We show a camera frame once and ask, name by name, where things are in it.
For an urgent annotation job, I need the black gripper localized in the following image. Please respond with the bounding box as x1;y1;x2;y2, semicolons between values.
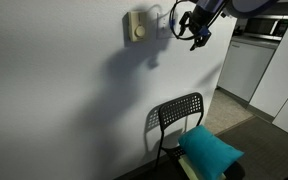
178;4;219;52

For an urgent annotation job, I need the white base cabinet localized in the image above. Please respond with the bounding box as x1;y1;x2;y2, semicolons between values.
216;39;277;103

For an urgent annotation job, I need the grey countertop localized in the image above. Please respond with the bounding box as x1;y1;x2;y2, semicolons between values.
231;34;282;51

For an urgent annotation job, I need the stainless steel microwave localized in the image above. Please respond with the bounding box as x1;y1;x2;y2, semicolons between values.
243;14;288;42

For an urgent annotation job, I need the black perforated metal chair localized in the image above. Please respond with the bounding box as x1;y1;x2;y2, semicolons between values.
154;92;247;180

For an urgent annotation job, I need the white tall cabinet panel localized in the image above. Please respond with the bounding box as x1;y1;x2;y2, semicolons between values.
248;0;288;118

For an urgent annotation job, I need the teal pillow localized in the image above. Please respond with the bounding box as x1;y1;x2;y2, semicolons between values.
177;124;245;180

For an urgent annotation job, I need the pale yellow seat cushion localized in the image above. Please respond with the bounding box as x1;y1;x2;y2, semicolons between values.
177;155;227;180

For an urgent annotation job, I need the black cable with blue connector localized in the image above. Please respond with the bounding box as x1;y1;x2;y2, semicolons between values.
169;0;198;41

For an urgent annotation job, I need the white wall outlet plate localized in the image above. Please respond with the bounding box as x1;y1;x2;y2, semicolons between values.
155;12;172;40

